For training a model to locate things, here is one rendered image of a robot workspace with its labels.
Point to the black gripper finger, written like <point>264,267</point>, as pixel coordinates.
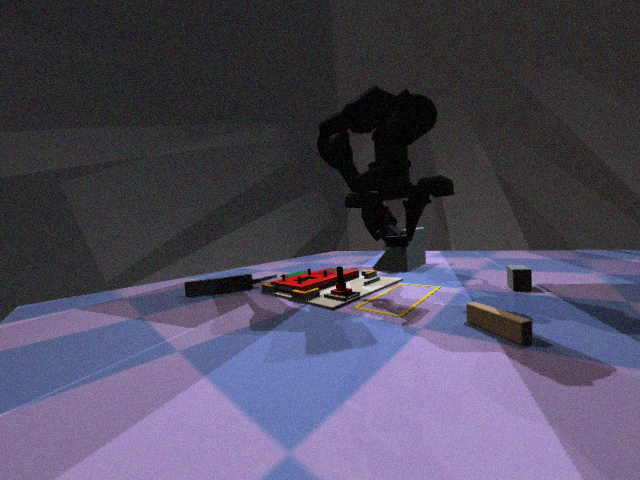
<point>413,211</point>
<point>381,217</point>

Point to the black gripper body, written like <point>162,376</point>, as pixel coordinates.
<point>437,186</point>

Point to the brown rectangular block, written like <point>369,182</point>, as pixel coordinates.
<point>516,328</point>

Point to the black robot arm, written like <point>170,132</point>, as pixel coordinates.
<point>399,121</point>

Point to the black tyre with grey hub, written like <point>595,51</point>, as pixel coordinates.
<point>396,241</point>

